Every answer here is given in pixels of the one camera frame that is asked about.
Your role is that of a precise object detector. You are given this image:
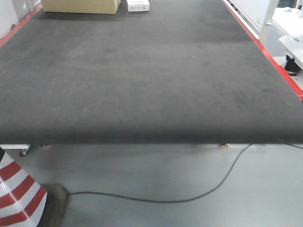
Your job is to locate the red white traffic cone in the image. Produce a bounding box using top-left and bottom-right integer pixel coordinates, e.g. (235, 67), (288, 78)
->
(0, 146), (71, 227)

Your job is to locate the black floor cable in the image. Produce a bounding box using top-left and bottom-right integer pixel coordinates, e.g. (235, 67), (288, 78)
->
(68, 143), (303, 204)

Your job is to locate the cardboard box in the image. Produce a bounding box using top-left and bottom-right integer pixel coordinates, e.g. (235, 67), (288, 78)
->
(41, 0), (121, 15)

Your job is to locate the dark conveyor belt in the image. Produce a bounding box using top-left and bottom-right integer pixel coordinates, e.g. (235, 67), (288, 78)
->
(0, 0), (303, 144)

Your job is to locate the long white carton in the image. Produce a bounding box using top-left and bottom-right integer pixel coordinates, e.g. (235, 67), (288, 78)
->
(126, 0), (150, 12)

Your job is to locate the red conveyor side rail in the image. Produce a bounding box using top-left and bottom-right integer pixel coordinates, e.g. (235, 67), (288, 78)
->
(223, 0), (303, 102)

